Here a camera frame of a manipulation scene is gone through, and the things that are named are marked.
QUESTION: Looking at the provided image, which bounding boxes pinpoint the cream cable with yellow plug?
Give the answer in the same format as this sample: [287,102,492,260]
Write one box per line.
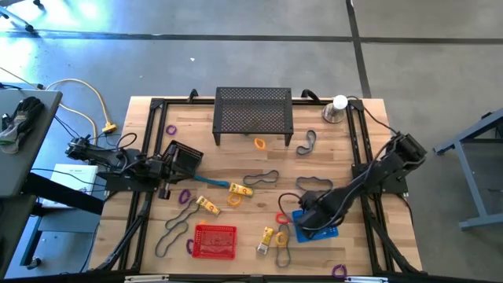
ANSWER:
[45,77,119,145]

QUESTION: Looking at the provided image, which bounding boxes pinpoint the yellow crayon box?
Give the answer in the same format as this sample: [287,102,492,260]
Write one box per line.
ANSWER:
[256,226,275,255]
[195,195,222,217]
[229,182,255,198]

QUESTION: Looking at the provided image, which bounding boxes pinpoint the red plastic basket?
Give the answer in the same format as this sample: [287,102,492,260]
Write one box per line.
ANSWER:
[191,223,238,261]

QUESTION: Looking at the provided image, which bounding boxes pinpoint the silver metal bracket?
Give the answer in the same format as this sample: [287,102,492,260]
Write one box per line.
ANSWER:
[124,274,171,283]
[344,275,390,283]

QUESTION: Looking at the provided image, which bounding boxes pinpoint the office chair base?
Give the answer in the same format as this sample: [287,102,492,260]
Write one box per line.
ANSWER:
[0,0,46,33]

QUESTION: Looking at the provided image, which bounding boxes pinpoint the grey side table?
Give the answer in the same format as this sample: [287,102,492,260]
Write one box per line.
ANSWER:
[0,88,64,199]

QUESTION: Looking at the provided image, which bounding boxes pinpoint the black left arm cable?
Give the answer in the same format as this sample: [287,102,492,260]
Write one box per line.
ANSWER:
[88,131,158,174]

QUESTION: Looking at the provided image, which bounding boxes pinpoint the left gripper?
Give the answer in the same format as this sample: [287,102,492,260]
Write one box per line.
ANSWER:
[148,155,174,200]

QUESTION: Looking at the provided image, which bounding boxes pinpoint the blue plastic basket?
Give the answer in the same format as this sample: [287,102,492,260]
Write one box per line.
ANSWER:
[291,209,340,244]

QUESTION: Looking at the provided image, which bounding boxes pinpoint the black mesh shelf riser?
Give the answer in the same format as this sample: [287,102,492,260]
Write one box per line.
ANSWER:
[211,86,295,147]

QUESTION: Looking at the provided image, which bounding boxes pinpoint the grey rubber band loop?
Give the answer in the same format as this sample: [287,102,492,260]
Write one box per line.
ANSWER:
[296,129,318,156]

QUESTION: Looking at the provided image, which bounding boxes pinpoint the small black mesh basket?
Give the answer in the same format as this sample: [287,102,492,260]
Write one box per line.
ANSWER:
[160,139,205,185]

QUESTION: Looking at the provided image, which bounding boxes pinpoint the grey metal table frame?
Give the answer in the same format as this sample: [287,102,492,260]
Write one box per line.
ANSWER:
[433,108,503,232]

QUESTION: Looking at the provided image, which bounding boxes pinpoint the blue-grey rubber band loop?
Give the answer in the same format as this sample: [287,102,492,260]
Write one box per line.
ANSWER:
[295,175,334,193]

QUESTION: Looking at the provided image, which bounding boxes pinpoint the white bulb table lamp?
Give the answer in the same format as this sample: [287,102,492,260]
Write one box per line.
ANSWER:
[321,94,350,125]

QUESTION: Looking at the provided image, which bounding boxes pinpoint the black supply cable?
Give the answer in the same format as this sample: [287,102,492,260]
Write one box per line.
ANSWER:
[345,95,402,137]

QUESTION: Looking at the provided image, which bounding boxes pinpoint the white paper sheet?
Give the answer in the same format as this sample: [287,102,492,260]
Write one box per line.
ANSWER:
[41,163,99,208]

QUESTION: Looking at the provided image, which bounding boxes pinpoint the black and grey gloves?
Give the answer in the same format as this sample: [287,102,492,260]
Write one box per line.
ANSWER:
[0,96,46,155]

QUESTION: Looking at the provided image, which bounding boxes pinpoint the black aluminium table frame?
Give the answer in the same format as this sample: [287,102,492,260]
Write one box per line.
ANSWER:
[94,96,424,283]

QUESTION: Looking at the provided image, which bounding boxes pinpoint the black side table beam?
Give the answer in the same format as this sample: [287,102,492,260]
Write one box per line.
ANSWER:
[21,171,106,216]

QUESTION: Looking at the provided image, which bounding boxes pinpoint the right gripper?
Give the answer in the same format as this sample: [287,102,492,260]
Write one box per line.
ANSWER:
[294,195,343,240]

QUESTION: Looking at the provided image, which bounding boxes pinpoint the grey side table base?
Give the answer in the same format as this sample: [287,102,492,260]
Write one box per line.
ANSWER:
[17,194,101,272]

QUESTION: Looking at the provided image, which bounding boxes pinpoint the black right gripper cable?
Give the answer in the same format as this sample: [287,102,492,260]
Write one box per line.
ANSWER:
[277,191,311,224]

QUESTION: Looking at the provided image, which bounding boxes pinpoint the long dark rubber band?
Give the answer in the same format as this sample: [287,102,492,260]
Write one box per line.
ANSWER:
[154,198,200,259]

